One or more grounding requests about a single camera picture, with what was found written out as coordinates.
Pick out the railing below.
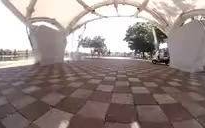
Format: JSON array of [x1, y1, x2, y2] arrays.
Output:
[[0, 48, 34, 62]]

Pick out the white vehicle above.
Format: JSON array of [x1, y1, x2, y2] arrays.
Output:
[[151, 47, 171, 66]]

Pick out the large dark green tree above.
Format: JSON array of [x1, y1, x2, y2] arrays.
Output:
[[123, 21, 169, 60]]

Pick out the white canopy shelter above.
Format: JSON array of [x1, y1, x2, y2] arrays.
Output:
[[0, 0, 205, 74]]

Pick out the robot's own part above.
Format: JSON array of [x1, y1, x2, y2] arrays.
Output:
[[130, 121, 141, 128], [58, 119, 70, 128]]

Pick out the pale concrete path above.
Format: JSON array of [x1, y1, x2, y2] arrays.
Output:
[[0, 58, 36, 70]]

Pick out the small tree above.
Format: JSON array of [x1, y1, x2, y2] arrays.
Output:
[[78, 35, 108, 56]]

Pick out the red and grey checkered pavement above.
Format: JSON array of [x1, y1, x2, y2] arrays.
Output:
[[0, 58, 205, 128]]

